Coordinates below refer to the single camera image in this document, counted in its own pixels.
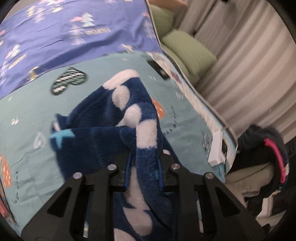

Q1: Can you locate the navy fleece star garment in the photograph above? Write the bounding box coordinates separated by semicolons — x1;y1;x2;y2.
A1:
49;69;202;241

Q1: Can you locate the white rectangular box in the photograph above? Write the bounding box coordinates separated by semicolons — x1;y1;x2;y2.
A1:
208;131;226;167

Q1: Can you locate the teal printed bed sheet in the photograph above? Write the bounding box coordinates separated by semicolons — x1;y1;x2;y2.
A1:
1;52;237;233

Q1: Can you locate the beige pleated curtain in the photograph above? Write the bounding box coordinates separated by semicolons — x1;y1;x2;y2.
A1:
178;1;295;142

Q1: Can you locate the green pillow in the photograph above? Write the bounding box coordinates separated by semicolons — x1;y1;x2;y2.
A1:
150;4;174;38
161;29;217;86

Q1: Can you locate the purple printed duvet cover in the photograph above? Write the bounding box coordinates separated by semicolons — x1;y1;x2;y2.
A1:
1;1;161;97

